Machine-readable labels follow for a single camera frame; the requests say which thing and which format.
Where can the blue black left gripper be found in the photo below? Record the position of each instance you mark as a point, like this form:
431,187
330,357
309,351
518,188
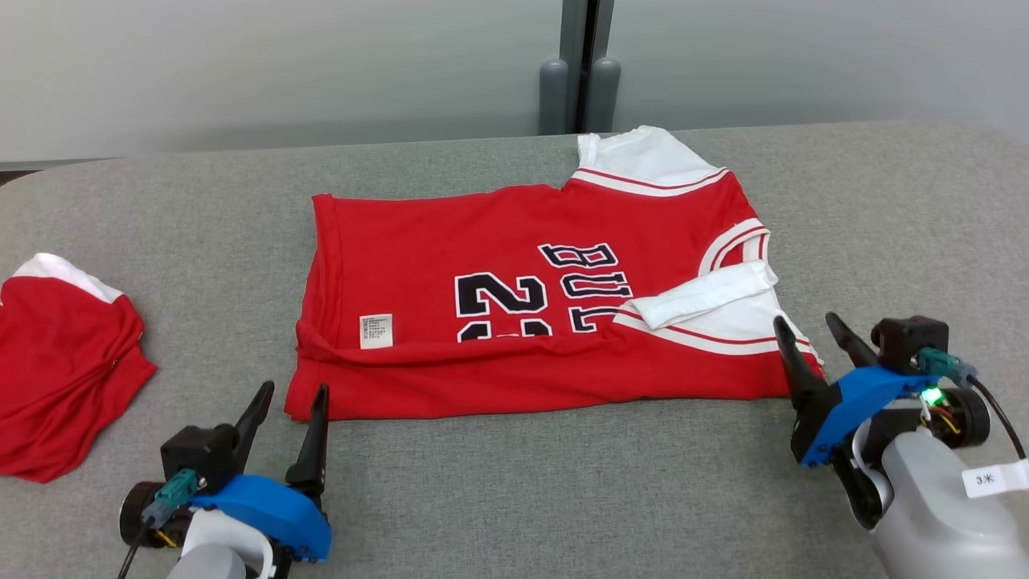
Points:
273,503

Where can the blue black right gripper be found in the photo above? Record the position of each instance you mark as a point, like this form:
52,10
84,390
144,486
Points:
860,394

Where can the red basketball shorts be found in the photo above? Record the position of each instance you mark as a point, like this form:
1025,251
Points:
64,378

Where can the red Bulls 23 jersey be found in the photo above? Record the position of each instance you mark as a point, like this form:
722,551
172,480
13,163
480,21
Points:
442,241

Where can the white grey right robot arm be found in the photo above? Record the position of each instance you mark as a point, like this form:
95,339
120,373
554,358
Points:
932,515

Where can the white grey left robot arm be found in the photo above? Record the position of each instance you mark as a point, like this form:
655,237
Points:
217,563

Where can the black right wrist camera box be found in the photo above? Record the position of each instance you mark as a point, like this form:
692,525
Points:
908,342

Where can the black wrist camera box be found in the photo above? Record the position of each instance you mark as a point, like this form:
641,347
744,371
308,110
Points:
908,342
197,454

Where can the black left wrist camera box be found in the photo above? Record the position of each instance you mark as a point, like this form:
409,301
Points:
197,454

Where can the grey metal partition post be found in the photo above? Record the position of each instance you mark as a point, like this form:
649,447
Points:
572,40

